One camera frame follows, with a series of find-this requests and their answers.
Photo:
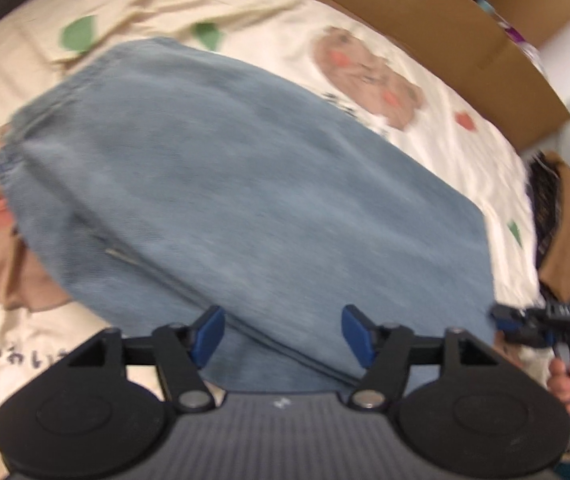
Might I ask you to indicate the dark patterned garment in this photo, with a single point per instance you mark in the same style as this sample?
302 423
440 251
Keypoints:
545 210

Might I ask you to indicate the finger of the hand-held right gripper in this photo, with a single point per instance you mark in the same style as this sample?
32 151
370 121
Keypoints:
507 320

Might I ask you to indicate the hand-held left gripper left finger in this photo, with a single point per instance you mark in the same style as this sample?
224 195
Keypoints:
210 334

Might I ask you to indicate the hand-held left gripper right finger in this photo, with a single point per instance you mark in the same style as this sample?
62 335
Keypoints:
357 335

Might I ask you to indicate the flattened brown cardboard sheet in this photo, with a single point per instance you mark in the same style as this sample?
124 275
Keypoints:
440 20

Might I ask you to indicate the purple detergent bag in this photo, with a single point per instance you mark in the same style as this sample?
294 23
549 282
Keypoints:
515 32

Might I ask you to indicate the cream bear print blanket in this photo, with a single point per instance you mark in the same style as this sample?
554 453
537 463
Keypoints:
415 160

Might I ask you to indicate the light blue jeans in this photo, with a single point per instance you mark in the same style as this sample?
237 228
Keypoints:
215 185

